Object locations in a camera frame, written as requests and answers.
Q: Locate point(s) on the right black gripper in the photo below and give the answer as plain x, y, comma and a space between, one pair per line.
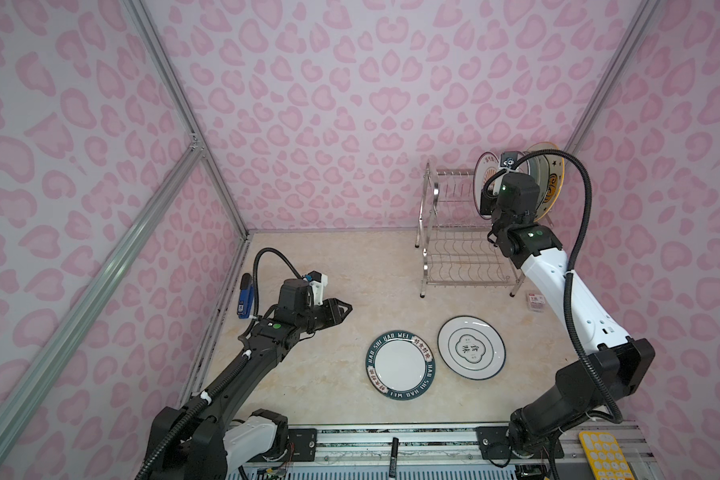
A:
486, 197

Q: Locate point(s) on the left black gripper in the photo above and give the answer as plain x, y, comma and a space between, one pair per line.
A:
330, 306

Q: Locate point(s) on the small orange sunburst plate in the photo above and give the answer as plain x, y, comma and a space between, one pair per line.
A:
486, 174

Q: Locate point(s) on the cat and stars plate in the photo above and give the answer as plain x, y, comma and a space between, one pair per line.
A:
548, 171

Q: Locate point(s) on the dark green rimmed plate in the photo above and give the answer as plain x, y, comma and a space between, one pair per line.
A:
400, 365

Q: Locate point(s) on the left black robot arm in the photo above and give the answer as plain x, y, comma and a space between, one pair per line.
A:
201, 440

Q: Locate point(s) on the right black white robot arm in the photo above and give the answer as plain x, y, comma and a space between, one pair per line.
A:
610, 363

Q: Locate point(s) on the chrome two-tier dish rack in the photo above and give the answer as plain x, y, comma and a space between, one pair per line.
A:
452, 237

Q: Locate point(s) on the small pink white box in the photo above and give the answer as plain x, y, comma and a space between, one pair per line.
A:
536, 302

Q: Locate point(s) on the black marker pen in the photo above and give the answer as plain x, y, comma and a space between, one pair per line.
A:
393, 462

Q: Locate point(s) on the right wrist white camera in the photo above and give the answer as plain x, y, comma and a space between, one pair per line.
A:
509, 160

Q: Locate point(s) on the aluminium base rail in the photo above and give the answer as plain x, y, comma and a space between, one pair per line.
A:
442, 451

